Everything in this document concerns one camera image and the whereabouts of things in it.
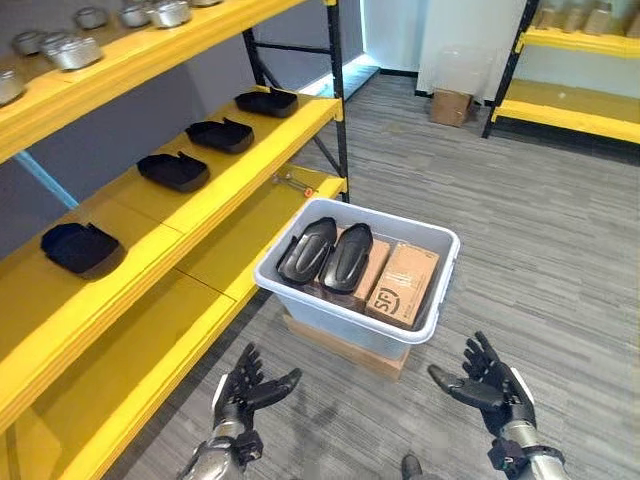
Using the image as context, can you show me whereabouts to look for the metal tool with red tip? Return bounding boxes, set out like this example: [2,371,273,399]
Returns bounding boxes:
[272,172,318,197]

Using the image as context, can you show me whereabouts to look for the yellow shelf rack black posts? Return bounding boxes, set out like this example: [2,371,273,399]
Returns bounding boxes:
[0,0,351,480]

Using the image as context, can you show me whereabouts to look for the white plastic box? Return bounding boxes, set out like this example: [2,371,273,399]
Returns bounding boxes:
[253,197,462,360]

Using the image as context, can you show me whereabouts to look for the black sole-shaped part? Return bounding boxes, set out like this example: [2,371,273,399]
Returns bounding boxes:
[319,222,375,293]
[276,216,339,286]

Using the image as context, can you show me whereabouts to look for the robot dark foot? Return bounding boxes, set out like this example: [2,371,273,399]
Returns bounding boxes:
[400,453,425,480]

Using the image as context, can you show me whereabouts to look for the silver metal pot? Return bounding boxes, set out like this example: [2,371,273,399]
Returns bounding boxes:
[0,68,27,107]
[39,32,105,71]
[147,0,193,29]

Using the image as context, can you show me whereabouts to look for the plain brown cardboard box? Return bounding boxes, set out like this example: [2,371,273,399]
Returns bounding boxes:
[312,228,392,314]

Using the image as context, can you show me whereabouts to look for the flat cardboard box under bin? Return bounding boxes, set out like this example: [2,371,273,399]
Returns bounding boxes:
[282,313,412,384]

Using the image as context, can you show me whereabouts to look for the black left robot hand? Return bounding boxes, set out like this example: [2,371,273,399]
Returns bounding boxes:
[212,342,303,434]

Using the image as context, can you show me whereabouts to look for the small cardboard box on floor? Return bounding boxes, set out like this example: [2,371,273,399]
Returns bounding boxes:
[430,87,474,129]

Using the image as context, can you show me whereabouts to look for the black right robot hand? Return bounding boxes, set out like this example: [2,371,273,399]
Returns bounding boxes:
[427,331,539,437]

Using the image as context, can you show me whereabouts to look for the tan paper bag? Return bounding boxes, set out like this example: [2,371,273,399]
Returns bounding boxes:
[583,0,617,36]
[533,5,566,32]

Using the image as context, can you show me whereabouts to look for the brown cardboard box with print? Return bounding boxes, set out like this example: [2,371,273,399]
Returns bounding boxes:
[364,241,442,330]

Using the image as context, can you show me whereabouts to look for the black tray-shaped part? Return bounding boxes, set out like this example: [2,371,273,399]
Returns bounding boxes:
[185,117,255,155]
[234,87,300,119]
[40,222,128,281]
[136,151,211,194]

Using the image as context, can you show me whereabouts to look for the blue diagonal brace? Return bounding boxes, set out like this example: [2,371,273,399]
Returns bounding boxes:
[13,151,80,211]

